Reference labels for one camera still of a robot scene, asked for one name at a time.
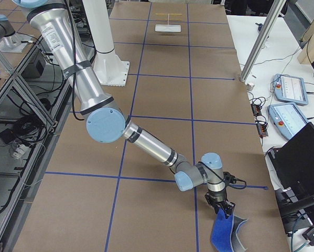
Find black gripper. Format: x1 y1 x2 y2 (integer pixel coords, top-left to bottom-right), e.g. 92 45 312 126
205 191 235 219

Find blue and grey towel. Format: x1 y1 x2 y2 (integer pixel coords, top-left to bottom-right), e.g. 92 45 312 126
210 209 248 252

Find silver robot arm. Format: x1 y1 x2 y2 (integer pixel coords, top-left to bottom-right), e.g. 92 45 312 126
16 1 235 217

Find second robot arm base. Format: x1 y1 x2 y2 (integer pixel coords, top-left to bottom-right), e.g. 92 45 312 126
0 14 26 53

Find black monitor with stand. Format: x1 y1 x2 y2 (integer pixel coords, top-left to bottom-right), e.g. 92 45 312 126
267 122 314 229

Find lower teach pendant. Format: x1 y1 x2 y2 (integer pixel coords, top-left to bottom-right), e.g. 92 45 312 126
268 102 309 140

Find teach pendant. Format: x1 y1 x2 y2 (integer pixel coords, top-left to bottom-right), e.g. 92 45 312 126
272 73 308 106
268 102 309 140

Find small silver cylinder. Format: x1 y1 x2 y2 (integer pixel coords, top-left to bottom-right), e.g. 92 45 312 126
246 82 255 91

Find upper teach pendant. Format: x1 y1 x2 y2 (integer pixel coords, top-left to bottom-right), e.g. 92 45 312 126
272 73 308 106

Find white power strip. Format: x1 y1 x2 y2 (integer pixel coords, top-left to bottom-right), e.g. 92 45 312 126
11 142 30 159

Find black power adapter brick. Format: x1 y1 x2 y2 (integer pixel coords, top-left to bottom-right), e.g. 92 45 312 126
0 129 16 144

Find black wrist camera with cable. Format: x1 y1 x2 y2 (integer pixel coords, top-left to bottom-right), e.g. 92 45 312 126
223 172 247 190

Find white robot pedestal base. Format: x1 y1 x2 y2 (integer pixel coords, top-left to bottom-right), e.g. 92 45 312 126
83 0 130 87

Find aluminium frame post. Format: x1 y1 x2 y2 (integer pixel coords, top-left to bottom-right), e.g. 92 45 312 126
240 0 286 82

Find aluminium side frame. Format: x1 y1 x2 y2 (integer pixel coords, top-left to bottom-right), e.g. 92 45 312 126
0 37 70 251

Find black box under frame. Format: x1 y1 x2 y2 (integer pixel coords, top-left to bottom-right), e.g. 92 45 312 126
21 55 46 78

